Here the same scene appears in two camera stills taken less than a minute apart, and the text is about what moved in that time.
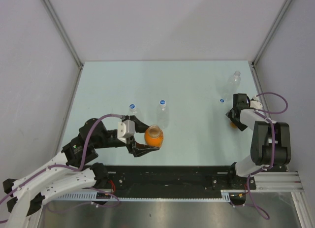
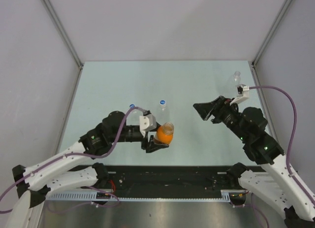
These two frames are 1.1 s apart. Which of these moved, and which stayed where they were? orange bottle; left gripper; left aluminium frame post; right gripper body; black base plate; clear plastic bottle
Moved: left gripper; orange bottle; right gripper body
Stayed: left aluminium frame post; clear plastic bottle; black base plate
